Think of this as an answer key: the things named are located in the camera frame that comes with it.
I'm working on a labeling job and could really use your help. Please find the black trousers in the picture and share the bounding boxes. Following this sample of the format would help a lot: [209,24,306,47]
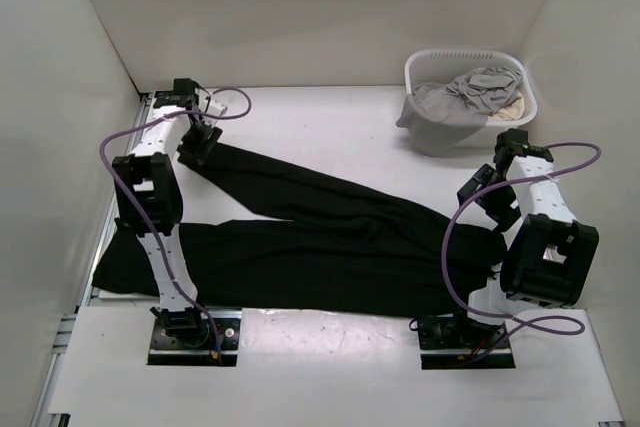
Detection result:
[93,139,509,316]

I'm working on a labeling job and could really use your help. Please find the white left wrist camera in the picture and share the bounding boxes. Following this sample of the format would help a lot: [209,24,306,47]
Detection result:
[198,100,228,121]

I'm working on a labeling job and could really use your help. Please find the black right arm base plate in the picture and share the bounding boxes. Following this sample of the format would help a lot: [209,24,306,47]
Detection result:
[409,313,516,371]

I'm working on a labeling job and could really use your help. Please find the beige garment in basket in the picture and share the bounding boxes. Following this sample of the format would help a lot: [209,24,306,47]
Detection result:
[489,89,526,121]

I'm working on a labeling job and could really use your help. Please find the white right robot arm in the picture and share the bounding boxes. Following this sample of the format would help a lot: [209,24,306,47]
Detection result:
[411,129,599,360]

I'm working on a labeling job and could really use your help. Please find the grey garment in basket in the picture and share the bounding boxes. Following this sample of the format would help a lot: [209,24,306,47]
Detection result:
[396,66,523,157]

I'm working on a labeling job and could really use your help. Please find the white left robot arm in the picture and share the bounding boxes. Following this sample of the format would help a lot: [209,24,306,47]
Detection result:
[106,78,221,358]

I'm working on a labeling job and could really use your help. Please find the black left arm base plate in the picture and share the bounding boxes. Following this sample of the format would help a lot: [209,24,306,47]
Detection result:
[147,309,242,367]

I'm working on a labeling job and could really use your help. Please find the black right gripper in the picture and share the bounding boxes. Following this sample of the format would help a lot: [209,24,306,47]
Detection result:
[457,164,522,234]

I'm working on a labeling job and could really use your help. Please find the white laundry basket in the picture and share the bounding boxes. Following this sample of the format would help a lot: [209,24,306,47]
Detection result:
[402,48,538,147]

